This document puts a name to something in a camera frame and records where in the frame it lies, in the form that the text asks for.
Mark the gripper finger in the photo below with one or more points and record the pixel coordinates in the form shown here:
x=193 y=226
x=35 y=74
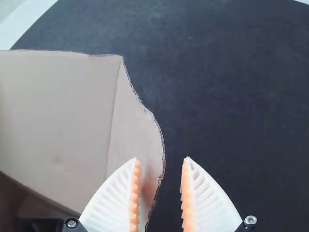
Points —
x=111 y=203
x=207 y=203

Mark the cardboard box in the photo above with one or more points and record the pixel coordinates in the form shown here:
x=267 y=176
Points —
x=60 y=108

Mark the black mat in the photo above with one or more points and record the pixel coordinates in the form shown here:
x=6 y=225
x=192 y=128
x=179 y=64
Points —
x=229 y=84

